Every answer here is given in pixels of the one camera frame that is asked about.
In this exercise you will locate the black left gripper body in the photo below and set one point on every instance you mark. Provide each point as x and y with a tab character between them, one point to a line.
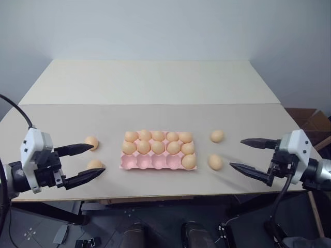
47	168

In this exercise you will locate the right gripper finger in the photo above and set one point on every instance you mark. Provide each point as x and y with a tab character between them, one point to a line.
261	143
252	172

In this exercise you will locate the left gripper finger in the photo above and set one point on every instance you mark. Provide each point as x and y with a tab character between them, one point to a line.
85	177
73	149

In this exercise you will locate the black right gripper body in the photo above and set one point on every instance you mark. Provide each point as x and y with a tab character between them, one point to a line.
282	162

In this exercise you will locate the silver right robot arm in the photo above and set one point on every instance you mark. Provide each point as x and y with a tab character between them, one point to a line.
322	171

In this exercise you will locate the pink egg tray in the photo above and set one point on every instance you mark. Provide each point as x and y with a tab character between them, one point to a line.
144	162

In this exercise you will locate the tan egg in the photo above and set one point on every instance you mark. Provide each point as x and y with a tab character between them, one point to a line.
158	147
172	136
158	135
217	136
92	141
188	148
128	147
215	162
189	161
144	134
95	164
143	146
185	137
173	147
131	136

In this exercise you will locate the brown cardboard box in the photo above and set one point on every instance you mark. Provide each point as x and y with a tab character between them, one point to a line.
307	121

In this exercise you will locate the wooden stick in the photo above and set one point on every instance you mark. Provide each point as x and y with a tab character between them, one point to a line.
316	214

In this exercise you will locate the silver flat piece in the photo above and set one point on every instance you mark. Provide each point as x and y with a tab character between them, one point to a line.
60	234

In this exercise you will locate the small black device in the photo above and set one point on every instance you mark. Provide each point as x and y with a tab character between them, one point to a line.
88	243

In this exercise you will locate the black box with white dots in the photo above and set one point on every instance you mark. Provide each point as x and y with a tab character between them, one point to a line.
225	236

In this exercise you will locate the dark rounded shape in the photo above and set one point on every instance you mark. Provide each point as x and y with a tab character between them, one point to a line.
196	236
133	236

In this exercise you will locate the grey rounded shape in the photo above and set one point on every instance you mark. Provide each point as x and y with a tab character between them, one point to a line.
305	242

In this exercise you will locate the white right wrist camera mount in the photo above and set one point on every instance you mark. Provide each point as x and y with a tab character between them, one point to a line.
297	146

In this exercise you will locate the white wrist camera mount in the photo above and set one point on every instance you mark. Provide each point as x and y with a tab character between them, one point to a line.
32	144
297	146

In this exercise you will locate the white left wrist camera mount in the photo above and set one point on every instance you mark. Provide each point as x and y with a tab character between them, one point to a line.
32	144

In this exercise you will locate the black table frame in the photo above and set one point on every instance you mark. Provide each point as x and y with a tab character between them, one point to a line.
51	210

